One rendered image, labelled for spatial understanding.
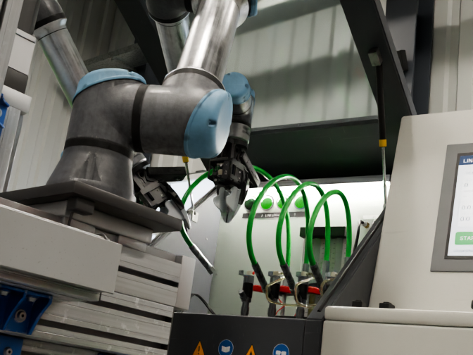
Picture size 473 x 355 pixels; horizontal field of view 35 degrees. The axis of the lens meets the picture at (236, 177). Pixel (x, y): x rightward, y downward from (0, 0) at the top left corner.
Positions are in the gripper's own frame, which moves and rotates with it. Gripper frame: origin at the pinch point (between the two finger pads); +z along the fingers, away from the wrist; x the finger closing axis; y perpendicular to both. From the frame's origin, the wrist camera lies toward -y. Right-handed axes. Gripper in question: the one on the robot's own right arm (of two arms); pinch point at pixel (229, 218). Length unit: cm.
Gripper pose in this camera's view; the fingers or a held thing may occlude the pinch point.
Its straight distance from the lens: 192.4
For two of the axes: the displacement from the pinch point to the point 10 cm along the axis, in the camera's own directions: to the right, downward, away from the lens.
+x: 8.4, -0.5, -5.3
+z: -1.3, 9.5, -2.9
